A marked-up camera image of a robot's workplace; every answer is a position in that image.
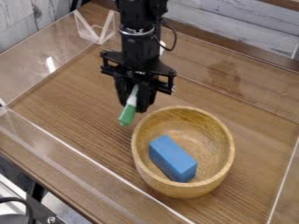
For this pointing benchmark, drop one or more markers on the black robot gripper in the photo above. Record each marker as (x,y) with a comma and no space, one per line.
(136,66)

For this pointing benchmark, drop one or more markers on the green white marker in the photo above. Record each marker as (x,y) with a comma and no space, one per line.
(129,112)

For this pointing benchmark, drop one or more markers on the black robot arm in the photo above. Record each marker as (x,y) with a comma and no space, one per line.
(141,14)

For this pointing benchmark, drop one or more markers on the brown wooden bowl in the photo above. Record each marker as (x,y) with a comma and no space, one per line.
(188,186)

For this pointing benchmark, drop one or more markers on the blue rectangular block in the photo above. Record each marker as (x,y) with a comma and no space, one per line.
(173,159)

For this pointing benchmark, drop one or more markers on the black metal stand base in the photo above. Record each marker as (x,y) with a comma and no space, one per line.
(21,208)

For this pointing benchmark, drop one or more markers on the clear acrylic tray enclosure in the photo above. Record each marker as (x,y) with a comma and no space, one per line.
(233,114)

